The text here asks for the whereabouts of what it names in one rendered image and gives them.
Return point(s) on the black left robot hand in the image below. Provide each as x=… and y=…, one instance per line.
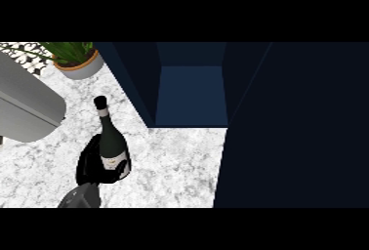
x=87, y=164

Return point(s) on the dark green wine bottle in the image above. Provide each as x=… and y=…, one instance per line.
x=112, y=142

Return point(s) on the dark blue cabinet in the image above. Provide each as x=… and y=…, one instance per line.
x=190, y=94

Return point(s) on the grey rounded appliance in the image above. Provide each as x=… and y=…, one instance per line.
x=24, y=104

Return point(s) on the potted green plant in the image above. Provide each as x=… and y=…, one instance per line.
x=74, y=60

